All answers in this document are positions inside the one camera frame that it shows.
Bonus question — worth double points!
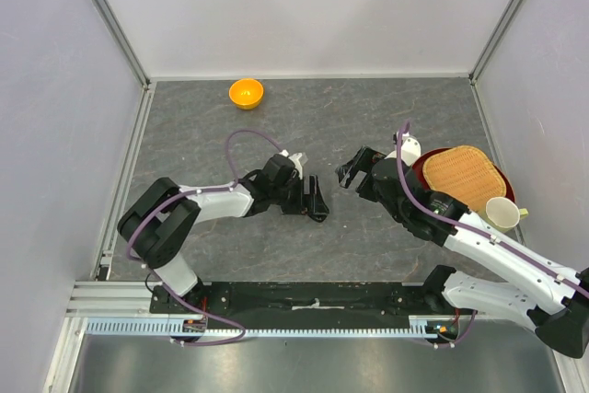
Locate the red lacquer round tray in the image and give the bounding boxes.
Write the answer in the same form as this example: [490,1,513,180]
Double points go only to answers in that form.
[411,147,517,224]

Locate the woven bamboo tray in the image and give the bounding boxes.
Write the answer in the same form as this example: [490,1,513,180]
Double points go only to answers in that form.
[422,145,506,217]

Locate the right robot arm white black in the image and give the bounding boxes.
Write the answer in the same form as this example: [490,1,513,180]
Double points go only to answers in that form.
[336,138,588,358]

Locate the slotted cable duct rail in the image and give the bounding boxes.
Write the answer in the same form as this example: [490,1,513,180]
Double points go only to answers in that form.
[85,316,453,339]

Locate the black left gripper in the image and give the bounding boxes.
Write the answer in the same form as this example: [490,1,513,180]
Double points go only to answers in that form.
[271,174,328,214]

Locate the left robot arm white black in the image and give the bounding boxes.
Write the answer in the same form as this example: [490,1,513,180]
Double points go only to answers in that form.
[117,153,329,313]

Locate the pale yellow cup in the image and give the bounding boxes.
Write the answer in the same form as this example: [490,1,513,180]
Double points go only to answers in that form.
[479,197,529,233]

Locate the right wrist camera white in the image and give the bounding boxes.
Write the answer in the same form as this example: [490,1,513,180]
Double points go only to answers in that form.
[385,133,422,167]

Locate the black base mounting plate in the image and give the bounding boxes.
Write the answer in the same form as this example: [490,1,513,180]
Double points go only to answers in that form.
[149,263,475,330]

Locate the orange plastic bowl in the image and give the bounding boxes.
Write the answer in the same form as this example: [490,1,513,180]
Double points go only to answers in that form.
[228,78,264,110]

